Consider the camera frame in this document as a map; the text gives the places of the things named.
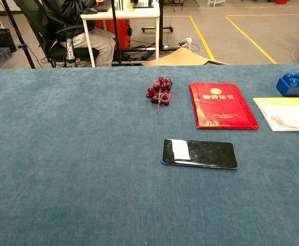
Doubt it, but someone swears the black tripod stand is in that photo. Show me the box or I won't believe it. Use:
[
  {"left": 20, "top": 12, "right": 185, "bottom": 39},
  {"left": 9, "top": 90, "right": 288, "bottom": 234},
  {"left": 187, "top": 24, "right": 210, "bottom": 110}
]
[
  {"left": 110, "top": 0, "right": 123, "bottom": 66},
  {"left": 1, "top": 0, "right": 36, "bottom": 69}
]

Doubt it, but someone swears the dark red grape bunch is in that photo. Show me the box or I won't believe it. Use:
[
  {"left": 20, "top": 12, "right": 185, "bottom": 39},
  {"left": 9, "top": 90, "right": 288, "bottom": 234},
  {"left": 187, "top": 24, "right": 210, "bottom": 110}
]
[{"left": 145, "top": 76, "right": 174, "bottom": 115}]

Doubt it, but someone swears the seated person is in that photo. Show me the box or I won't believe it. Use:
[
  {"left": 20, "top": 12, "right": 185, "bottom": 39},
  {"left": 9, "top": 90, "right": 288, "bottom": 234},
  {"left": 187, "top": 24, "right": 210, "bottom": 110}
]
[{"left": 40, "top": 0, "right": 117, "bottom": 68}]

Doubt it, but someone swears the blue toy building block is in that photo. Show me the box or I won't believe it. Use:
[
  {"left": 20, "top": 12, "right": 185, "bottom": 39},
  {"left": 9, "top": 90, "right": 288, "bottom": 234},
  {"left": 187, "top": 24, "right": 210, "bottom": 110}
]
[{"left": 275, "top": 72, "right": 299, "bottom": 97}]

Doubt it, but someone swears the blue table mat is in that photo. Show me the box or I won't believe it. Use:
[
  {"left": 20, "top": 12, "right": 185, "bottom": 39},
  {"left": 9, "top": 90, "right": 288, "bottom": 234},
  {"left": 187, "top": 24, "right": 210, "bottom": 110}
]
[{"left": 0, "top": 64, "right": 299, "bottom": 246}]

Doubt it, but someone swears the black wheeled stand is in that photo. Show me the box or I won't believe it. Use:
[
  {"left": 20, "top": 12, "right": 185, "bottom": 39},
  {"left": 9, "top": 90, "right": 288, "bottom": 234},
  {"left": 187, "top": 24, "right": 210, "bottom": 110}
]
[{"left": 141, "top": 0, "right": 175, "bottom": 49}]

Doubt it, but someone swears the black monitor base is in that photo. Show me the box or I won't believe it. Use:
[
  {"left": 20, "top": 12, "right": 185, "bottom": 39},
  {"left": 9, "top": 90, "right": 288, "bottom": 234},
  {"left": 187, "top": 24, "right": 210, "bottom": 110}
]
[{"left": 130, "top": 0, "right": 155, "bottom": 9}]

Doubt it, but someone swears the white desk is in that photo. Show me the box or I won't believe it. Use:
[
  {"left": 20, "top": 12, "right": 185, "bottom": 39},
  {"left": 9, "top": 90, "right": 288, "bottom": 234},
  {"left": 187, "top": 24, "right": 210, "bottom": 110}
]
[{"left": 80, "top": 0, "right": 161, "bottom": 68}]

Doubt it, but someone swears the black office chair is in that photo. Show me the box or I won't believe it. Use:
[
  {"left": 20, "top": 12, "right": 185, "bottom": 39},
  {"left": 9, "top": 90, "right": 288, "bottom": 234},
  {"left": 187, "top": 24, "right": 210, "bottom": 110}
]
[{"left": 13, "top": 0, "right": 100, "bottom": 69}]

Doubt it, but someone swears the black trash bin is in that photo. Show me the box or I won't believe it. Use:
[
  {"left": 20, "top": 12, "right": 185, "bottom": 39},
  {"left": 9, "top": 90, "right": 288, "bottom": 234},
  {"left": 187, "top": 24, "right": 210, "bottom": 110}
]
[{"left": 0, "top": 28, "right": 17, "bottom": 54}]

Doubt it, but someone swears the black smartphone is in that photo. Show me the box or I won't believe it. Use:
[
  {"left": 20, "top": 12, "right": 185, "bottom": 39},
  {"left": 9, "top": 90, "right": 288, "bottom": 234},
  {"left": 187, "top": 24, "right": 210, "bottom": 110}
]
[{"left": 161, "top": 138, "right": 239, "bottom": 170}]

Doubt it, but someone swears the blue plastic crate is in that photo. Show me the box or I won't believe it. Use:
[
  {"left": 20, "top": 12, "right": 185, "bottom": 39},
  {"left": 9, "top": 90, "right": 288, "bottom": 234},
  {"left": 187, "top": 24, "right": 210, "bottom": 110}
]
[{"left": 0, "top": 47, "right": 13, "bottom": 69}]

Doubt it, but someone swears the brown cardboard sheet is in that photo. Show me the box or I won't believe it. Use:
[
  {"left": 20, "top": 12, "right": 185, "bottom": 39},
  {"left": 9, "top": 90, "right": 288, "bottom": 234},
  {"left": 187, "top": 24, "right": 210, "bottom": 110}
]
[{"left": 140, "top": 47, "right": 229, "bottom": 67}]

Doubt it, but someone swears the red cabinet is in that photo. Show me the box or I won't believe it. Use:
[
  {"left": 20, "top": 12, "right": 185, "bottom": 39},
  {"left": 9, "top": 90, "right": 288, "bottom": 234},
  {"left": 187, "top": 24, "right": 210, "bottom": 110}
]
[{"left": 94, "top": 18, "right": 132, "bottom": 51}]

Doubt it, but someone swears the red certificate folder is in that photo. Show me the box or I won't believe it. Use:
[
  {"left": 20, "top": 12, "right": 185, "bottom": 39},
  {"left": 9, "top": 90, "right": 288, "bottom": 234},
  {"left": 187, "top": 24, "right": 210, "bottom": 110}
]
[{"left": 188, "top": 82, "right": 260, "bottom": 130}]

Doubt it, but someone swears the black keyboard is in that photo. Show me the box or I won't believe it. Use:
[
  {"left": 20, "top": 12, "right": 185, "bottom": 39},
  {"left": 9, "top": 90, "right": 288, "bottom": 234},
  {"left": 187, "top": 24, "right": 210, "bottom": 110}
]
[{"left": 94, "top": 0, "right": 113, "bottom": 13}]

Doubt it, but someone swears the white and yellow booklet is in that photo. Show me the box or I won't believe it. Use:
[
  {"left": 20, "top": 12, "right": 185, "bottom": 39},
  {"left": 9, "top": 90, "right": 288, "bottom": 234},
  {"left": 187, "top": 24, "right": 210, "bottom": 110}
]
[{"left": 252, "top": 97, "right": 299, "bottom": 132}]

